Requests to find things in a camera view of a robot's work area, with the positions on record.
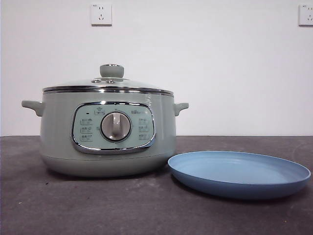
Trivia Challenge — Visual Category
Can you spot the glass lid with green knob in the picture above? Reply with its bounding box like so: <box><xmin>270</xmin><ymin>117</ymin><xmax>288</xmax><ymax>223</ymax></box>
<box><xmin>43</xmin><ymin>64</ymin><xmax>175</xmax><ymax>94</ymax></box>

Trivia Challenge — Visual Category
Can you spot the pale green electric steamer pot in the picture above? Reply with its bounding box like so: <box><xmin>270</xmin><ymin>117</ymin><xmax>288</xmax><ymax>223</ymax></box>
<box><xmin>21</xmin><ymin>90</ymin><xmax>190</xmax><ymax>177</ymax></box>

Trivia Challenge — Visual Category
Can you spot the blue round plate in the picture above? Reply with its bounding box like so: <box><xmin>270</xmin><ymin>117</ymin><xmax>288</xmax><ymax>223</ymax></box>
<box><xmin>167</xmin><ymin>150</ymin><xmax>312</xmax><ymax>199</ymax></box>

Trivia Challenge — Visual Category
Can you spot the white wall socket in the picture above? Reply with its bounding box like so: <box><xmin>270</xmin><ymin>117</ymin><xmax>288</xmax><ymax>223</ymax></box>
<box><xmin>298</xmin><ymin>4</ymin><xmax>313</xmax><ymax>27</ymax></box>
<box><xmin>90</xmin><ymin>3</ymin><xmax>113</xmax><ymax>26</ymax></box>

